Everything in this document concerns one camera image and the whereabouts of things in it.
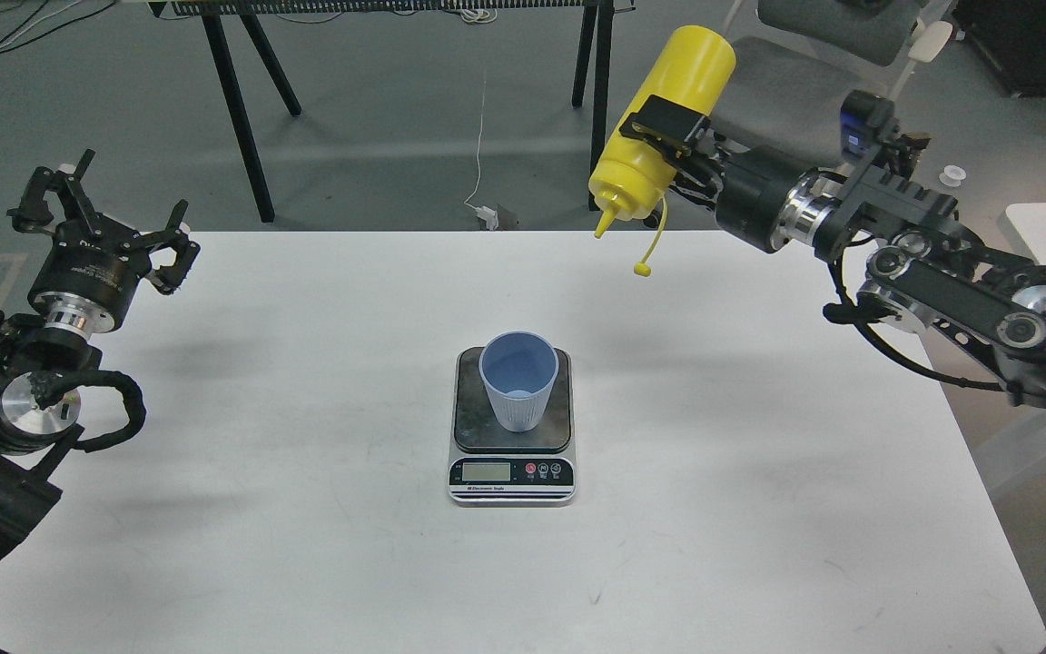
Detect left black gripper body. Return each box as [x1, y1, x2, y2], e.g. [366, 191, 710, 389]
[28, 227, 151, 339]

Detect white cable with plug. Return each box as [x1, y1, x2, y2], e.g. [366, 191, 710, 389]
[464, 68, 521, 230]

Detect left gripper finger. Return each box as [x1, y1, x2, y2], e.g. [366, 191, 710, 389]
[7, 149, 105, 250]
[133, 200, 202, 297]

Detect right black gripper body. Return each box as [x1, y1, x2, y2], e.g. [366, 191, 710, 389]
[714, 145, 818, 253]

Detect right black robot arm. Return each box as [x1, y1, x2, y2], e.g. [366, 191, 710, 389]
[614, 91, 1046, 409]

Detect small white spool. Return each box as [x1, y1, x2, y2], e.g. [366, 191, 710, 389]
[938, 164, 968, 189]

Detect black equipment case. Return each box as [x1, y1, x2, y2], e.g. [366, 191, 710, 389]
[952, 1, 1046, 98]

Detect yellow squeeze bottle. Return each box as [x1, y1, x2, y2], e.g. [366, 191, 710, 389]
[588, 25, 737, 277]

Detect black metal frame table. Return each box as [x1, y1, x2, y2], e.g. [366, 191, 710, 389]
[151, 1, 631, 227]

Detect digital kitchen scale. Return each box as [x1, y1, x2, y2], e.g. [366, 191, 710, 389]
[447, 347, 577, 506]

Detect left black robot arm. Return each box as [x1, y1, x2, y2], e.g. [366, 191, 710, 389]
[0, 150, 201, 561]

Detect blue ribbed plastic cup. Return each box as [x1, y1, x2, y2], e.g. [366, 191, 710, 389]
[478, 332, 559, 433]

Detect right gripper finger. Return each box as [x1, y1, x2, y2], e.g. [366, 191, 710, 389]
[668, 163, 724, 213]
[619, 94, 724, 167]

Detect grey office chair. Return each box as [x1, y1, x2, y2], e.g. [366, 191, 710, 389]
[703, 1, 951, 167]

